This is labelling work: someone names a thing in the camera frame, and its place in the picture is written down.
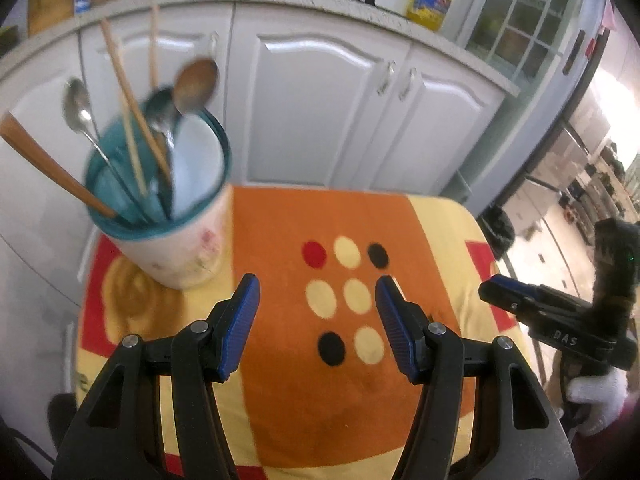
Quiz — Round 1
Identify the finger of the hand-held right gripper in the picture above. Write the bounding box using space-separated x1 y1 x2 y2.
478 281 596 333
491 273 597 313

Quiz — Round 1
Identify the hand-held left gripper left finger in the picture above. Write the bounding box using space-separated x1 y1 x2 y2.
51 273 262 480

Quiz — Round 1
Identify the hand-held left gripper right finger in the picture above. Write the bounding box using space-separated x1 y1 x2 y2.
375 275 576 480

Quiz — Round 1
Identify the floral utensil cup teal inside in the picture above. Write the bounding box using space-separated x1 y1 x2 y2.
82 105 233 290

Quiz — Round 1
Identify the white ceramic spoon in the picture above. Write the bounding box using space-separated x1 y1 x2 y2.
170 114 225 217

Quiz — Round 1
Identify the small metal spoon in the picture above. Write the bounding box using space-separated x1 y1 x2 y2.
145 87 178 216

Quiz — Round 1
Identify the fork with wooden handle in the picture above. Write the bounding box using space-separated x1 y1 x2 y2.
0 112 121 221

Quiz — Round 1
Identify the long metal spoon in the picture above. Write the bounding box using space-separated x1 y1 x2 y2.
62 76 146 226

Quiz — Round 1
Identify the person's right hand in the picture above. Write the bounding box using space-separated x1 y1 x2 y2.
567 366 632 437

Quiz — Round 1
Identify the orange yellow printed blanket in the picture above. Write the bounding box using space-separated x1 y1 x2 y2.
75 185 538 480

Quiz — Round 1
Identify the person's maroon clothing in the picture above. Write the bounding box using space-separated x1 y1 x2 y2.
570 400 640 480

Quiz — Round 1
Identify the white cabinet door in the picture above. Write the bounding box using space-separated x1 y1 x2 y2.
225 2 413 191
370 40 506 196

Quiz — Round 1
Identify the light bamboo chopstick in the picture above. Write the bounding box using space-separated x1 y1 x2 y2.
149 4 160 88
116 42 148 196

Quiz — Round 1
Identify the black chair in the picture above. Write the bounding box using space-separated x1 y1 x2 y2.
47 392 78 456

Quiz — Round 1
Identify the glass pane cabinet door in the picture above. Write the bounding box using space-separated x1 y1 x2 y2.
465 0 586 83

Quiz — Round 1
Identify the yellow oil bottle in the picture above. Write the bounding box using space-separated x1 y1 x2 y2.
406 0 454 31

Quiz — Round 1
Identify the black door handle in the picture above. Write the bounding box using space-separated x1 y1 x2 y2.
562 30 586 76

